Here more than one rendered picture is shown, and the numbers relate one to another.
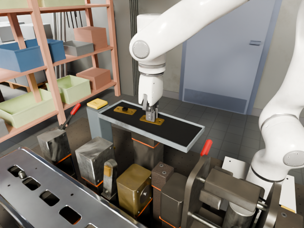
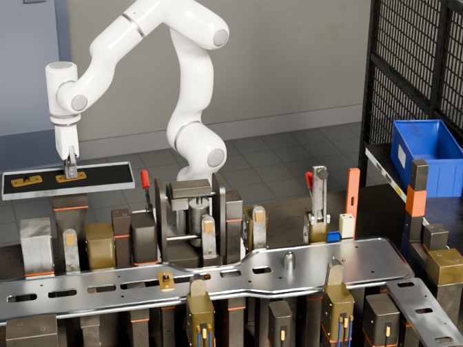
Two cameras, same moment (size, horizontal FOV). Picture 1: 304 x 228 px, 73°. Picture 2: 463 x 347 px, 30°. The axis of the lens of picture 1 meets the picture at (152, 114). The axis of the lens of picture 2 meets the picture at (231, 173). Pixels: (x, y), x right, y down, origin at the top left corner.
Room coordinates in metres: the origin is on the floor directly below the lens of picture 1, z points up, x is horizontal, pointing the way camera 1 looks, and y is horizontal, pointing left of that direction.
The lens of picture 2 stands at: (-1.23, 1.28, 2.30)
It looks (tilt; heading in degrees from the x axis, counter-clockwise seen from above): 27 degrees down; 314
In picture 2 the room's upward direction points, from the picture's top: straight up
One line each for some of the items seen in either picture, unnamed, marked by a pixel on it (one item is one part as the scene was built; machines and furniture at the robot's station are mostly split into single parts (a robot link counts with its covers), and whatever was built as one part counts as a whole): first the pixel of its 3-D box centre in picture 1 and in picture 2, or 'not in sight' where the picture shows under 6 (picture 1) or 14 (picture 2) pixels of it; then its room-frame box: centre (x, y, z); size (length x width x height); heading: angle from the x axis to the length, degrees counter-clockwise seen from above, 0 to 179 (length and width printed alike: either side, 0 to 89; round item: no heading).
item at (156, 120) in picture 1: (152, 118); (70, 175); (0.63, 0.00, 1.17); 0.08 x 0.04 x 0.01; 65
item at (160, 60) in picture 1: (151, 39); (63, 88); (0.63, 0.00, 1.44); 0.09 x 0.08 x 0.13; 166
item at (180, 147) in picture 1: (148, 121); (68, 180); (0.63, 0.01, 1.16); 0.37 x 0.14 x 0.02; 56
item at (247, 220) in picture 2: not in sight; (253, 264); (0.23, -0.34, 0.88); 0.11 x 0.07 x 0.37; 146
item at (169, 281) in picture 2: not in sight; (166, 279); (0.22, 0.01, 1.01); 0.08 x 0.04 x 0.01; 145
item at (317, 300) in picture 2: not in sight; (307, 310); (0.00, -0.32, 0.84); 0.12 x 0.05 x 0.29; 146
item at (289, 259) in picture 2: not in sight; (289, 261); (0.03, -0.27, 1.02); 0.03 x 0.03 x 0.07
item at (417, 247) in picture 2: not in sight; (418, 297); (-0.20, -0.59, 0.85); 0.12 x 0.03 x 0.30; 146
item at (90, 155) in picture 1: (104, 187); (42, 288); (0.55, 0.18, 0.90); 0.13 x 0.08 x 0.41; 146
